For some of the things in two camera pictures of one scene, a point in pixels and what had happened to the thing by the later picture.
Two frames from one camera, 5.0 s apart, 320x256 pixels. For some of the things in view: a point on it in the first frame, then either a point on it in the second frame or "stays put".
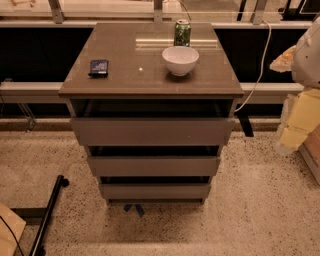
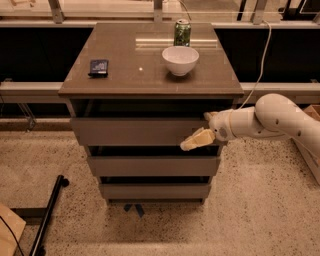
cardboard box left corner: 16,224 stays put
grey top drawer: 152,131 stays put
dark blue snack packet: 99,68 stays put
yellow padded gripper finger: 283,62 -> 210,115
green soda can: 182,33 stays put
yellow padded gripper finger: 301,114 -> 200,137
